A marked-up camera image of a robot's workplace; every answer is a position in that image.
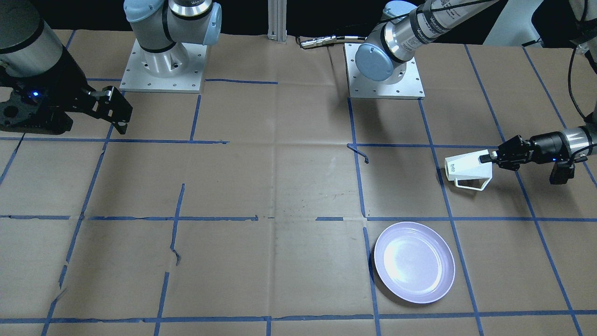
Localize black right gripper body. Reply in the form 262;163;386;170
0;48;119;135

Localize white angular cup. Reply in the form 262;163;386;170
444;150;493;191

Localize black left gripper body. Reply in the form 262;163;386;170
495;132;569;169

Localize lilac plate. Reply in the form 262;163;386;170
373;222;456;304

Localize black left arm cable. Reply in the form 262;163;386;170
567;42;589;122

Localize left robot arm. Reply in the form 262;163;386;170
355;0;596;171

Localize metal cable connector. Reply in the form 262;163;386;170
296;35;337;49

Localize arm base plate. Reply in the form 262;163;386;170
345;44;426;99
119;41;209;94

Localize aluminium frame post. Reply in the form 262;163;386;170
267;0;287;44

